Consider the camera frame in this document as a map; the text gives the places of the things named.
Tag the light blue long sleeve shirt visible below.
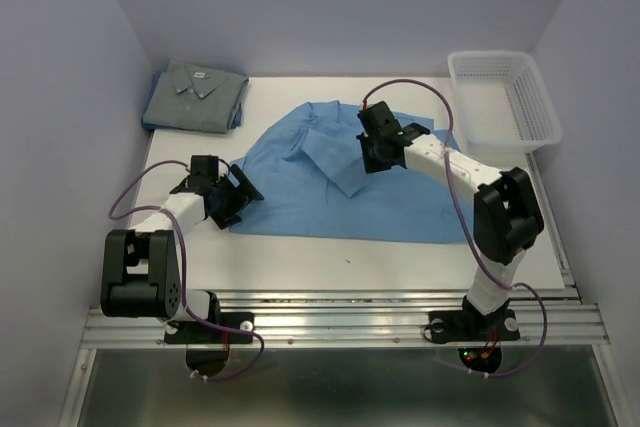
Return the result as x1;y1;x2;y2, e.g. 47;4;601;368
231;101;465;244

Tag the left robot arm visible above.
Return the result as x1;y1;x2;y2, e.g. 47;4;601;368
100;155;263;345

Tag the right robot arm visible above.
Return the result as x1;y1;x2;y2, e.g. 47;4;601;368
357;102;544;344

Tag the folded grey shirt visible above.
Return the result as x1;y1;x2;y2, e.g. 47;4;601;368
142;59;250;135

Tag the white plastic basket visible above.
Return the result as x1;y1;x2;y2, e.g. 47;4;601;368
447;50;562;155

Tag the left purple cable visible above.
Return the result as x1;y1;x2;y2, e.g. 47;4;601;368
108;159;266;382

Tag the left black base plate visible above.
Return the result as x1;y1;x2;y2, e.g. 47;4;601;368
164;311;254;345

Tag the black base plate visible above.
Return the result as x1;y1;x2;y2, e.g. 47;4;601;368
164;311;254;345
422;309;521;345

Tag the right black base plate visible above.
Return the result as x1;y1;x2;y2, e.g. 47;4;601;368
422;309;521;345

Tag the aluminium rail frame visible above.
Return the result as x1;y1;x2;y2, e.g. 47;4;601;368
58;151;621;427

